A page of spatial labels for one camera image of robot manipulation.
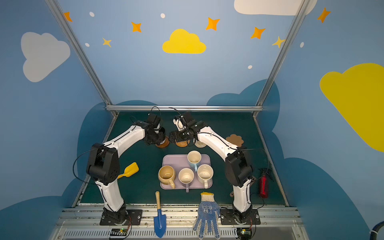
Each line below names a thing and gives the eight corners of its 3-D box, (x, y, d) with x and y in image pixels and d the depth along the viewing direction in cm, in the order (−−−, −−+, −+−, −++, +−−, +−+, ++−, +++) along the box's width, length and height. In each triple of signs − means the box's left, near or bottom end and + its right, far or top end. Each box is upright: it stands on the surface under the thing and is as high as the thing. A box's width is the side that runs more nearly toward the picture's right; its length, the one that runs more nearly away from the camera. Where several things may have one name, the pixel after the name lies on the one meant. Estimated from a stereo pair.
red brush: (259, 196, 82) (261, 195, 80) (259, 168, 92) (261, 167, 90) (273, 200, 80) (275, 199, 79) (271, 171, 91) (273, 170, 89)
